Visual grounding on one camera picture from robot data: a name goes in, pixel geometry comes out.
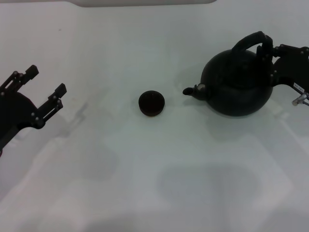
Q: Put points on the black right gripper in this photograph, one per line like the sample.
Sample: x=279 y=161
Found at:
x=294 y=70

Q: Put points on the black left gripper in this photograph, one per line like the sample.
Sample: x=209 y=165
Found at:
x=14 y=113

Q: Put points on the small black teacup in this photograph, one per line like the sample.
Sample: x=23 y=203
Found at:
x=152 y=102

